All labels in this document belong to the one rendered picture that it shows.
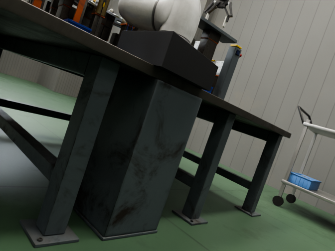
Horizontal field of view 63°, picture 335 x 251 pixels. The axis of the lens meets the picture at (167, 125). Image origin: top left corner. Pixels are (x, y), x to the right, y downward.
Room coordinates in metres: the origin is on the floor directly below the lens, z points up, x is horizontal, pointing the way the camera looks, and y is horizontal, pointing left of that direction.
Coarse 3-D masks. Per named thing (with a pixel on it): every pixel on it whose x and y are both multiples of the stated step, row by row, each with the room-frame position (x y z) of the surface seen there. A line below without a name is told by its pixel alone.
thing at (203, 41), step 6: (204, 30) 1.85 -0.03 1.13; (210, 30) 1.80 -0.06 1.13; (204, 36) 1.83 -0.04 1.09; (210, 36) 1.81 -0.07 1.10; (216, 36) 1.84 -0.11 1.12; (204, 42) 1.82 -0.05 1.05; (210, 42) 1.82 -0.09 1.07; (216, 42) 1.85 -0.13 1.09; (198, 48) 1.85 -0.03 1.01; (204, 48) 1.81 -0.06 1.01; (210, 48) 1.83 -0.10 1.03; (204, 54) 1.81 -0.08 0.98; (210, 54) 1.85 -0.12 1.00; (210, 60) 1.86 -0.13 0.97
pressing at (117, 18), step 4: (76, 0) 1.67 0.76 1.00; (76, 4) 1.75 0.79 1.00; (88, 4) 1.67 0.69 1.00; (92, 4) 1.64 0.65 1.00; (92, 8) 1.73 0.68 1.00; (108, 12) 1.66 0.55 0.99; (112, 12) 1.67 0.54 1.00; (112, 16) 1.75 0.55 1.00; (116, 16) 1.69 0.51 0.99; (116, 20) 1.81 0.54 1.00; (120, 20) 1.78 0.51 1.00; (116, 24) 1.91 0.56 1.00; (120, 24) 1.88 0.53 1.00
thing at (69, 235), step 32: (64, 64) 1.07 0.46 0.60; (96, 64) 0.92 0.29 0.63; (96, 96) 0.92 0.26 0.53; (96, 128) 0.95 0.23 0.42; (224, 128) 1.53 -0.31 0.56; (256, 128) 2.23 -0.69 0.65; (32, 160) 1.10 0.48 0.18; (64, 160) 0.92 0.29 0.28; (192, 160) 2.57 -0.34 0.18; (64, 192) 0.92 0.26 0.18; (192, 192) 1.56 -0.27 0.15; (256, 192) 2.10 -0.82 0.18; (32, 224) 0.95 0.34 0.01; (64, 224) 0.95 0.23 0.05; (192, 224) 1.48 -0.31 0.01
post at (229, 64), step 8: (232, 48) 1.99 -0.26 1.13; (232, 56) 1.98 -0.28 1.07; (224, 64) 2.01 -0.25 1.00; (232, 64) 1.99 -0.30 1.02; (224, 72) 1.99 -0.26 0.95; (232, 72) 2.01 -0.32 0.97; (224, 80) 1.98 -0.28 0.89; (216, 88) 2.01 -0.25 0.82; (224, 88) 1.99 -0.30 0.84; (216, 96) 1.99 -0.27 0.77; (224, 96) 2.01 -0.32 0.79
